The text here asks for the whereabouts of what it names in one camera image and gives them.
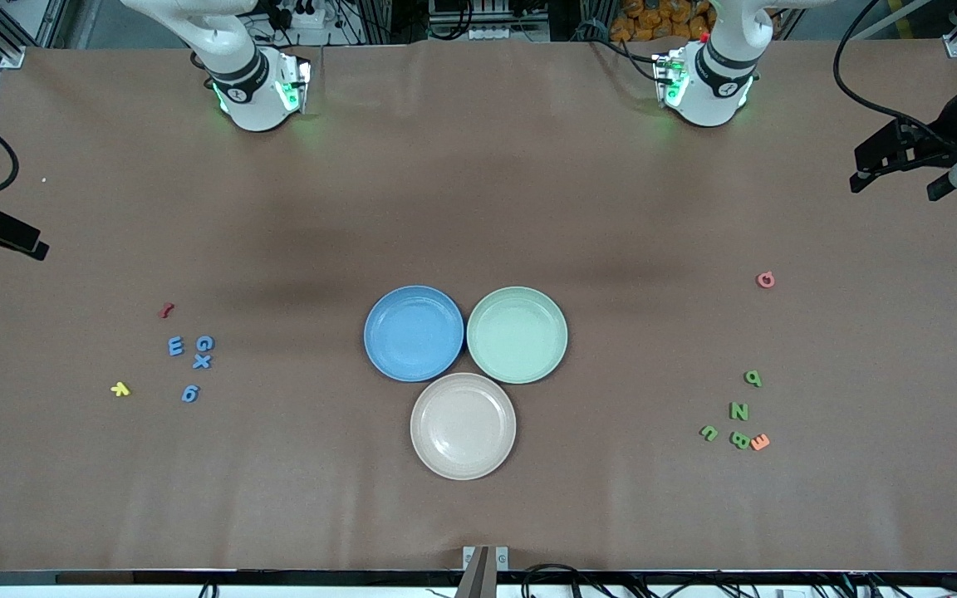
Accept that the silver metal bracket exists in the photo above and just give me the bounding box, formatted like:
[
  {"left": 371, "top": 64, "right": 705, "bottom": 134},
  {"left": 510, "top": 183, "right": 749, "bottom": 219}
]
[{"left": 462, "top": 545, "right": 510, "bottom": 574}]

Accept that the grey metal post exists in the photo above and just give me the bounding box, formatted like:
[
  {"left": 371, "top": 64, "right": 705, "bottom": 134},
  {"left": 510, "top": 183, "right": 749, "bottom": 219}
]
[{"left": 454, "top": 546, "right": 492, "bottom": 598}]

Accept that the green round plate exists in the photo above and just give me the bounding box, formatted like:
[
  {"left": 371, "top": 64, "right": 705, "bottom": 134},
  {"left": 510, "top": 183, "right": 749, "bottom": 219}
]
[{"left": 466, "top": 286, "right": 569, "bottom": 385}]

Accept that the beige round plate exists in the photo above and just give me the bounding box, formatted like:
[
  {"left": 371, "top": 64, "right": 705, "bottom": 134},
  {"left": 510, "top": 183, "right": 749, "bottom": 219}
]
[{"left": 410, "top": 372, "right": 518, "bottom": 481}]

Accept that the brown table cover sheet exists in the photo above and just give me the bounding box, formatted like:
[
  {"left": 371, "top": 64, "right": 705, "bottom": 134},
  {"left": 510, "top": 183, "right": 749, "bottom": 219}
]
[{"left": 0, "top": 37, "right": 957, "bottom": 574}]

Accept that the bag of orange items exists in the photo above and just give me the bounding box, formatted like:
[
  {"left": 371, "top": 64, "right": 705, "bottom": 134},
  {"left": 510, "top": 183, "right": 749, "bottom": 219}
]
[{"left": 610, "top": 0, "right": 714, "bottom": 44}]

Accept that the blue round plate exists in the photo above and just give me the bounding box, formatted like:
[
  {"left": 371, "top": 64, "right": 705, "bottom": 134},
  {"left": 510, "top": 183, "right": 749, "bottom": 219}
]
[{"left": 363, "top": 285, "right": 465, "bottom": 383}]

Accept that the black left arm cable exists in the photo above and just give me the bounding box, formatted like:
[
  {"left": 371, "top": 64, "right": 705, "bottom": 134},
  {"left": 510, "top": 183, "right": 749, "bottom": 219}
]
[{"left": 832, "top": 0, "right": 936, "bottom": 134}]

